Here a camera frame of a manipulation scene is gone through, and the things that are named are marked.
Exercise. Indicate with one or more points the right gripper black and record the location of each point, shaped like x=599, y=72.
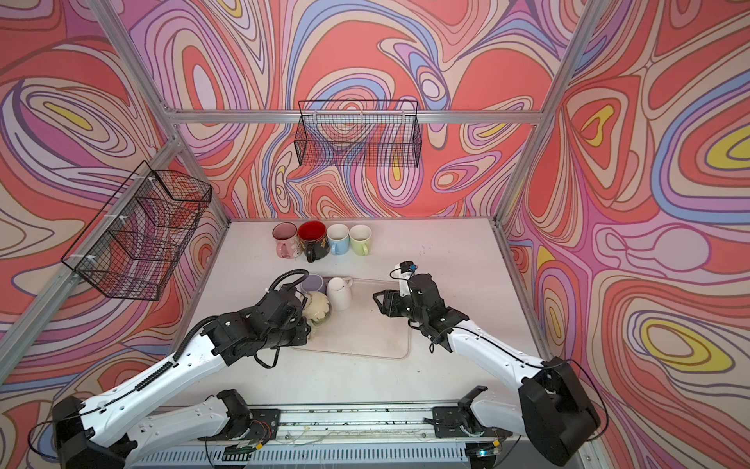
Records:
x=387, y=303

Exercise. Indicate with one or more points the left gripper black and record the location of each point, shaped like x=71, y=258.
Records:
x=302, y=332

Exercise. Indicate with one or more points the beige ceramic teapot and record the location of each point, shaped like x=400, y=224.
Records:
x=317, y=311

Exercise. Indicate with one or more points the white mug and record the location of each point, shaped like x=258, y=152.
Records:
x=339, y=293

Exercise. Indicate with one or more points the purple mug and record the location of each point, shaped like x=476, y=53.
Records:
x=313, y=283

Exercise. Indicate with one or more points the green mug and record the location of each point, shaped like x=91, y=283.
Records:
x=360, y=240

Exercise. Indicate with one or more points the pink mug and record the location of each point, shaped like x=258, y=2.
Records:
x=287, y=243

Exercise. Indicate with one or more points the light blue mug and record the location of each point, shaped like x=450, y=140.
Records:
x=338, y=236

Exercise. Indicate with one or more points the black skull mug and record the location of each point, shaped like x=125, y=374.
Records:
x=313, y=237

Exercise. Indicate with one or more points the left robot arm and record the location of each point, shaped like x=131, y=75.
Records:
x=214, y=344

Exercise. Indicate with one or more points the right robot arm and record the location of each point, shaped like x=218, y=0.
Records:
x=554, y=412

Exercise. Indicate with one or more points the beige plastic tray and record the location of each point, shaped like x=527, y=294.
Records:
x=361, y=330

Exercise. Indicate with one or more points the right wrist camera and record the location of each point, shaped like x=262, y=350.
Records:
x=402, y=274

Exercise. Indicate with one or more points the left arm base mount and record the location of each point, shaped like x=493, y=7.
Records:
x=258, y=425

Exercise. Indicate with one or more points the aluminium front rail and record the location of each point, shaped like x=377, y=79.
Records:
x=363, y=423

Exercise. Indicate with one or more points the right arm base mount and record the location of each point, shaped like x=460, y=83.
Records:
x=458, y=422

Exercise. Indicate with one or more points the black wire basket left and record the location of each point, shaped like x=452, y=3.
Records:
x=158, y=212

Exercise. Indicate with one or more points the black wire basket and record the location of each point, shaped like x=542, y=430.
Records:
x=158, y=212
x=358, y=133

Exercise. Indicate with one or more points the black wire basket back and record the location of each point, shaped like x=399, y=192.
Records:
x=358, y=133

